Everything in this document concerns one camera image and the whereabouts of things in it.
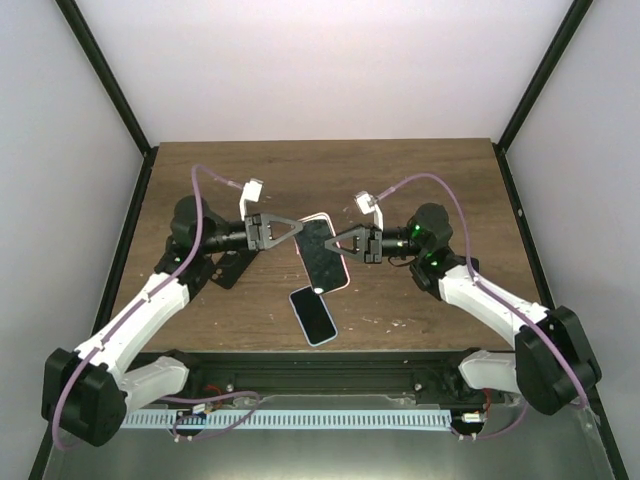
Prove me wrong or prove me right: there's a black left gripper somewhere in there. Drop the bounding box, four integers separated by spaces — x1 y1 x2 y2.
201 213 303 255

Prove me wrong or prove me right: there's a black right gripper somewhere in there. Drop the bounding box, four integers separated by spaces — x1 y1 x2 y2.
324 224 425 265

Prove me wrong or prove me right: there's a pink phone case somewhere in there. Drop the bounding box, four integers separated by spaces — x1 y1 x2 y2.
293 211 351 296

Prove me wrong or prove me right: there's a purple-edged smartphone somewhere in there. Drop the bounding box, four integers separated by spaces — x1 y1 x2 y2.
290 288 337 345

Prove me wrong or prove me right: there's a light blue phone case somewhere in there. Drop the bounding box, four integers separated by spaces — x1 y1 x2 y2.
288 285 339 348

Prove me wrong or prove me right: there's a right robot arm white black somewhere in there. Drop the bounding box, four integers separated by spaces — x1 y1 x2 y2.
325 203 602 415

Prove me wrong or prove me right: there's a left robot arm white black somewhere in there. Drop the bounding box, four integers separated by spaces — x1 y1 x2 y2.
42 195 303 450

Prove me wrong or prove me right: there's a black phone case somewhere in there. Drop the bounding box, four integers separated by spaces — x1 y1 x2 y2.
210 250 259 290

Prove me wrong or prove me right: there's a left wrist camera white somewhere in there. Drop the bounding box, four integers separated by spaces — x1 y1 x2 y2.
239 178 263 220

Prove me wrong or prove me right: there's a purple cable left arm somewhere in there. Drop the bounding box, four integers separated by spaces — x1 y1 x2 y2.
52 164 261 451

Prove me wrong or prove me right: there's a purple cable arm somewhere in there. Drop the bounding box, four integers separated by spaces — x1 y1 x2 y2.
374 172 591 441
52 164 261 451

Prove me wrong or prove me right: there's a light blue slotted cable duct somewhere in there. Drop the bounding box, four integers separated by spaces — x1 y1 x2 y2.
119 409 451 430

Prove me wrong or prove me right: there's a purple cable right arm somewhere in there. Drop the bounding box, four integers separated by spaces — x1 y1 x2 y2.
374 172 591 441

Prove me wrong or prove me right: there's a metal base plate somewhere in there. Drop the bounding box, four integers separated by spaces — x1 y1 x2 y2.
45 397 614 479

